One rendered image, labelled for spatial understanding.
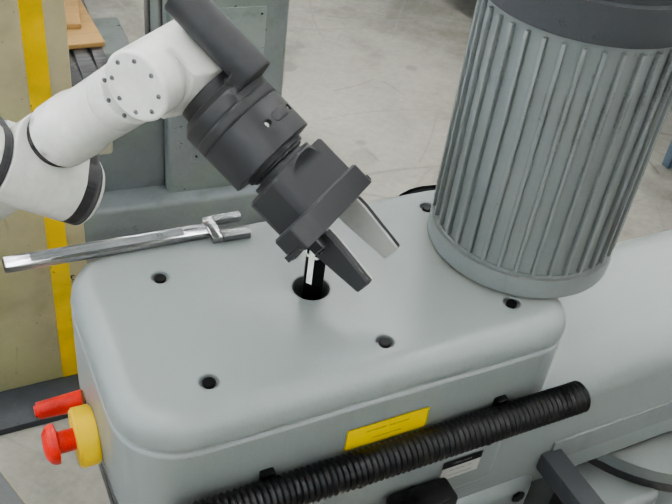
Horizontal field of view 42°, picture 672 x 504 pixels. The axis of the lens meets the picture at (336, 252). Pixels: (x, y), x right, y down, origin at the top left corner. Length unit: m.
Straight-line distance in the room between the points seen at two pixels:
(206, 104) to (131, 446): 0.30
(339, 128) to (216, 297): 4.07
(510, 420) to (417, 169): 3.78
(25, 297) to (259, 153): 2.35
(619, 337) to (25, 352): 2.44
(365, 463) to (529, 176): 0.31
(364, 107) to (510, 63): 4.34
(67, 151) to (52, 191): 0.06
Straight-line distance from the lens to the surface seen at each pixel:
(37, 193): 0.96
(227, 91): 0.76
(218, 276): 0.86
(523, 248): 0.86
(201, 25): 0.76
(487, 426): 0.89
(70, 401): 1.00
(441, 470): 0.99
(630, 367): 1.11
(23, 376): 3.30
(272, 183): 0.75
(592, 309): 1.13
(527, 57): 0.78
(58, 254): 0.89
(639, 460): 1.26
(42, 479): 3.10
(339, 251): 0.76
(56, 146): 0.92
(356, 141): 4.78
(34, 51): 2.57
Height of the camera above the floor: 2.45
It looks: 38 degrees down
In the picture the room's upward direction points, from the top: 8 degrees clockwise
